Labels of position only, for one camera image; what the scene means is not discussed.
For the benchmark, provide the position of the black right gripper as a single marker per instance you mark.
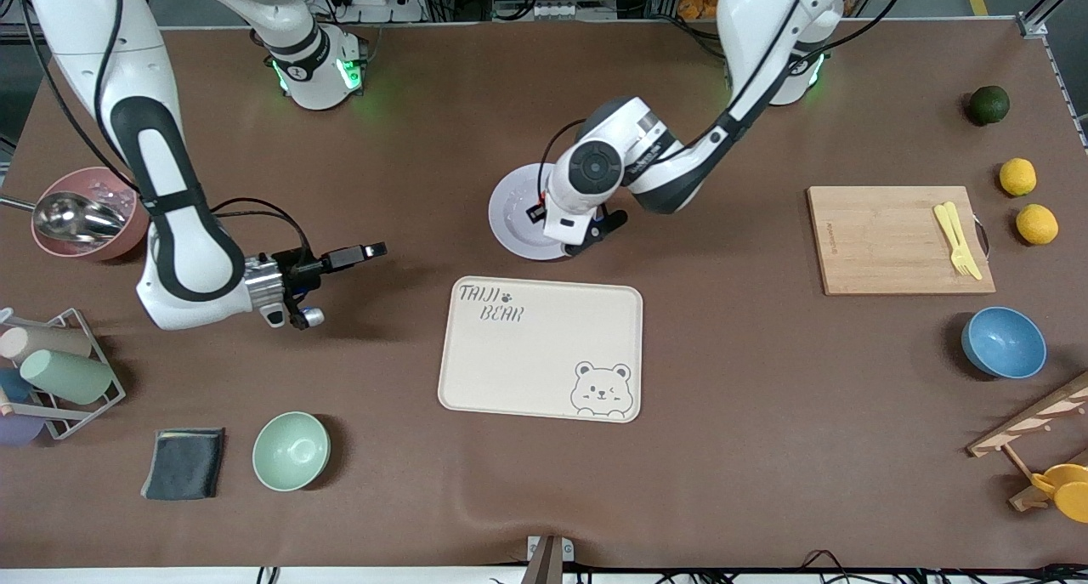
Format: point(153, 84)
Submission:
point(299, 270)

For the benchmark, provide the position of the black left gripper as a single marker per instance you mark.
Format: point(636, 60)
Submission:
point(535, 212)

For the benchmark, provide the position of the lavender round plate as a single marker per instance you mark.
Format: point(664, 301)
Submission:
point(514, 218)

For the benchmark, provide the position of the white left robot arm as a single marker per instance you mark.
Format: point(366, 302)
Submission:
point(646, 155)

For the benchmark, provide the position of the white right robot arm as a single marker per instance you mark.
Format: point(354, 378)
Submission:
point(183, 252)

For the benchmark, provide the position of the cream tray with bear print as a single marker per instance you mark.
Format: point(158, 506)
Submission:
point(540, 350)

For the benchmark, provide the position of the pale green bowl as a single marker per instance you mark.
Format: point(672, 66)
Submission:
point(291, 451)

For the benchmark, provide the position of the white power strip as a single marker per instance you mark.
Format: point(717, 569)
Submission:
point(382, 4)

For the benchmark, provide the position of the pink bowl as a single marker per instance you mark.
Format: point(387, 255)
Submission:
point(93, 251)

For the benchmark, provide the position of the dark grey folded cloth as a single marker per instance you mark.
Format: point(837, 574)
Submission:
point(184, 464)

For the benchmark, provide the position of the metal scoop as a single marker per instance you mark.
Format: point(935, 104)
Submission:
point(76, 218)

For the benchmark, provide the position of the wooden cutting board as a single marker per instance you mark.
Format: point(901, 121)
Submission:
point(884, 240)

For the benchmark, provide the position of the pale green cup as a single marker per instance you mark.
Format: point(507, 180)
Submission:
point(68, 377)

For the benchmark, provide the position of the beige cup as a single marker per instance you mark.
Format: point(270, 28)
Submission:
point(47, 342)

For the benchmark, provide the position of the yellow plastic fork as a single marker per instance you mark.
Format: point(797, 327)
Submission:
point(960, 259)

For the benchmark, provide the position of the blue cup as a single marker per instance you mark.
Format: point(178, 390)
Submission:
point(13, 387)

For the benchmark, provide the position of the yellow plastic fork and knife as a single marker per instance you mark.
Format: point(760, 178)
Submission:
point(974, 259)

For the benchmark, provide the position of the purple cup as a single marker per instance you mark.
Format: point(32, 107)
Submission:
point(17, 431)

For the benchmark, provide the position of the dark green lime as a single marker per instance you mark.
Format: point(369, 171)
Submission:
point(990, 104)

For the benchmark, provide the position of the blue bowl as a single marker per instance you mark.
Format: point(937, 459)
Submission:
point(1004, 343)

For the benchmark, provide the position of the yellow lemon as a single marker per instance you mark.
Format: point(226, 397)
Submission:
point(1037, 224)
point(1017, 177)

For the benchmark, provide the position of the wooden peg rack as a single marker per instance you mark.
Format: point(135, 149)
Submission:
point(1033, 418)

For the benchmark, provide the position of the yellow mug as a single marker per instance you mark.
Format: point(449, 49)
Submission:
point(1069, 492)

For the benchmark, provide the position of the grey metal camera bracket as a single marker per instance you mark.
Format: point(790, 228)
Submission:
point(548, 558)

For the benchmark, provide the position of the aluminium frame profile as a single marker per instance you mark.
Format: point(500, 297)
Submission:
point(1033, 27)

